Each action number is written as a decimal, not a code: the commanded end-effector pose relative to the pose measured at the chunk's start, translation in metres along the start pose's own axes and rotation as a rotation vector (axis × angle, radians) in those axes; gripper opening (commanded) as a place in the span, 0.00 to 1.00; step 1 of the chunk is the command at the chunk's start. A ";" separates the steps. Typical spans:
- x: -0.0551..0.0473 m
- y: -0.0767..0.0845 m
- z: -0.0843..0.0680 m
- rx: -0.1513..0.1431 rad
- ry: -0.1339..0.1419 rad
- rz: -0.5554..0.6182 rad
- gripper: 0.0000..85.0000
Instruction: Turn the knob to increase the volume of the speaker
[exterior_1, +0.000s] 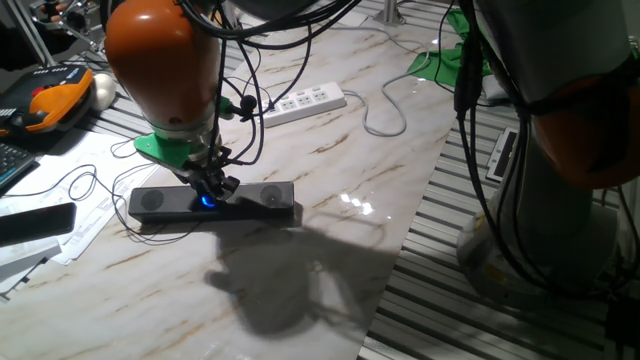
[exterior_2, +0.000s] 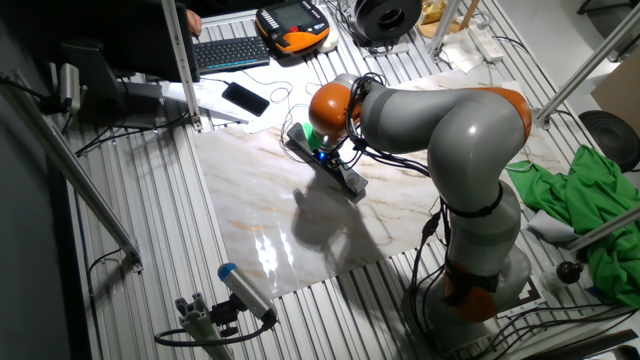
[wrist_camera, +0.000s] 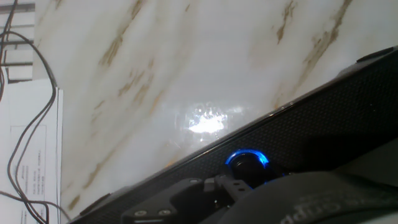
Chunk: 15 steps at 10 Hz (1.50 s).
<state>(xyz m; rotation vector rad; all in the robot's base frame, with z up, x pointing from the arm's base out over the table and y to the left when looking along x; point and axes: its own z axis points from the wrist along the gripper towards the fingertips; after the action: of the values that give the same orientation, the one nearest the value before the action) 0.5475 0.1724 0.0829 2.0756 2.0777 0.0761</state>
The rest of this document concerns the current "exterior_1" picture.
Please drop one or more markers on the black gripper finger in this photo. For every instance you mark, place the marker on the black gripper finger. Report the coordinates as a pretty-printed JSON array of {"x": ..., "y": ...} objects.
[
  {"x": 204, "y": 191},
  {"x": 227, "y": 187}
]

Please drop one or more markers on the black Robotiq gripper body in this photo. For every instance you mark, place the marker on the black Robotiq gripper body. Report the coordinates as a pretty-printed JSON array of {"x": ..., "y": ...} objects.
[{"x": 205, "y": 172}]

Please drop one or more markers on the blue-lit speaker volume knob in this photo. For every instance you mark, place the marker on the blue-lit speaker volume knob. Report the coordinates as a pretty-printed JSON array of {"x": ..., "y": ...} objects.
[{"x": 207, "y": 202}]

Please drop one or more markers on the black speaker bar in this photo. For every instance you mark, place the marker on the black speaker bar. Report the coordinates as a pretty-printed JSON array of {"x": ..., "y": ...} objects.
[{"x": 165, "y": 205}]

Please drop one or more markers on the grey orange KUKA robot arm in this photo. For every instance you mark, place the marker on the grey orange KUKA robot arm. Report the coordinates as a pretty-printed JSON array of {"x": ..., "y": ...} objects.
[{"x": 160, "y": 55}]

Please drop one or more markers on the person's left hand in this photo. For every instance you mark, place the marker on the person's left hand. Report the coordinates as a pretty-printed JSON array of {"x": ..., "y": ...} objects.
[{"x": 54, "y": 7}]

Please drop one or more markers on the white six-outlet power strip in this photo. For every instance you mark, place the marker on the white six-outlet power strip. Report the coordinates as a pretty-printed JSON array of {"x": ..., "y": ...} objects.
[{"x": 305, "y": 102}]

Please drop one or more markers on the marble pattern table mat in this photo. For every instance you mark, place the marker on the marble pattern table mat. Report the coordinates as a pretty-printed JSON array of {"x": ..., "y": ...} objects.
[{"x": 150, "y": 300}]

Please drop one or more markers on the white ball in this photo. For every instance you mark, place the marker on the white ball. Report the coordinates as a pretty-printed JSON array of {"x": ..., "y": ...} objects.
[{"x": 102, "y": 91}]

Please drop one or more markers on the printed white paper sheets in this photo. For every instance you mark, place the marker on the printed white paper sheets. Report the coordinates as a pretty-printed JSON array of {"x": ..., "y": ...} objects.
[{"x": 65, "y": 155}]

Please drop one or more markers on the orange black teach pendant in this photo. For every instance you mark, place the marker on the orange black teach pendant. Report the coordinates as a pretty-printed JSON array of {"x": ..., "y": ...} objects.
[{"x": 55, "y": 100}]

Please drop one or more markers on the black smartphone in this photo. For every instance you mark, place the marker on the black smartphone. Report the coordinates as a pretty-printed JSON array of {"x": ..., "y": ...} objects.
[{"x": 35, "y": 224}]

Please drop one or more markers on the flat white box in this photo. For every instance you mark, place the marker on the flat white box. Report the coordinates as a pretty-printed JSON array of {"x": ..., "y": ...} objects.
[{"x": 25, "y": 257}]

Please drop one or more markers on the black keyboard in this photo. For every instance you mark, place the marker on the black keyboard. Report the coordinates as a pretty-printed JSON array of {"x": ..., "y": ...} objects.
[{"x": 12, "y": 165}]

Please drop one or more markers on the slanted grey metal bar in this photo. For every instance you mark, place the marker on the slanted grey metal bar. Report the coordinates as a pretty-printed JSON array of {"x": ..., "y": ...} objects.
[{"x": 30, "y": 35}]

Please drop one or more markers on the green cloth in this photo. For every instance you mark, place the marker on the green cloth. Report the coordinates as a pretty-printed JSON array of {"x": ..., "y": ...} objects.
[{"x": 440, "y": 65}]

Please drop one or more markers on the green wrist mount flange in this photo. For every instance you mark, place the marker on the green wrist mount flange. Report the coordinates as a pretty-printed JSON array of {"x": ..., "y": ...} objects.
[{"x": 160, "y": 150}]

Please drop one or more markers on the silver aluminium post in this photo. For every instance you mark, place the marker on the silver aluminium post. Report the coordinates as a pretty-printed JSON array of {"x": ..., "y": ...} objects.
[{"x": 390, "y": 12}]

